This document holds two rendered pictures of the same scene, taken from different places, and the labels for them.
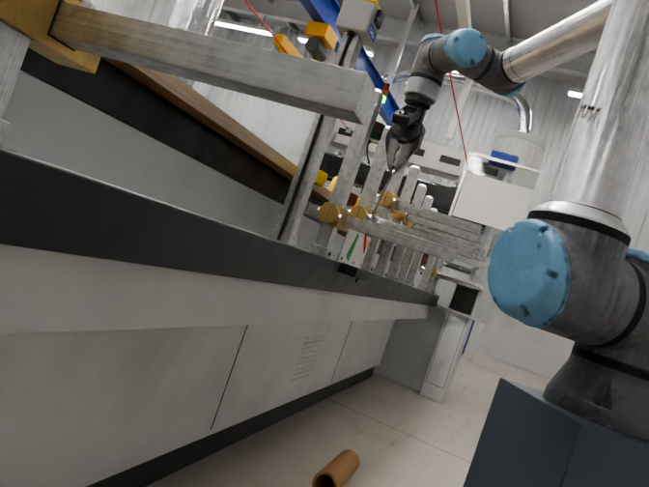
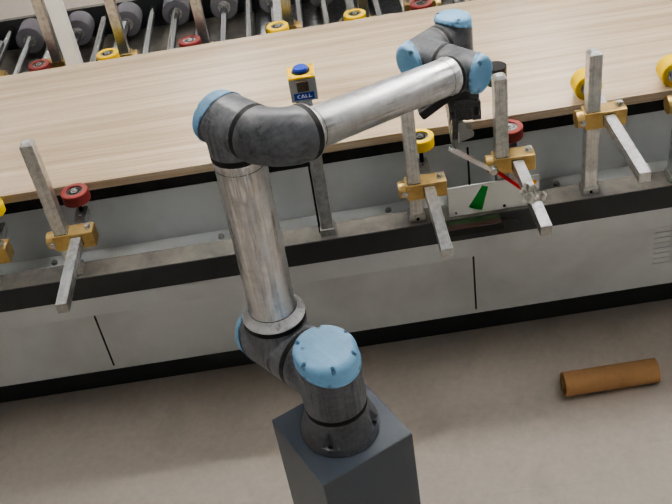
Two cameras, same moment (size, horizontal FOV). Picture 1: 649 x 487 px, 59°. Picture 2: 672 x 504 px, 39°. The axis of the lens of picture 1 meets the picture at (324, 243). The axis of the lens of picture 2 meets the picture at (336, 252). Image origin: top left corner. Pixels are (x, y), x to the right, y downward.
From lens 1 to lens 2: 2.64 m
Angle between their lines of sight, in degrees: 78
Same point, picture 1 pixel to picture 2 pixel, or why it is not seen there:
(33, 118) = (161, 204)
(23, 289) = (130, 297)
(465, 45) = (402, 64)
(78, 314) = (163, 299)
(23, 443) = not seen: hidden behind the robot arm
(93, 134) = (197, 195)
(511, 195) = not seen: outside the picture
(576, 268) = (243, 342)
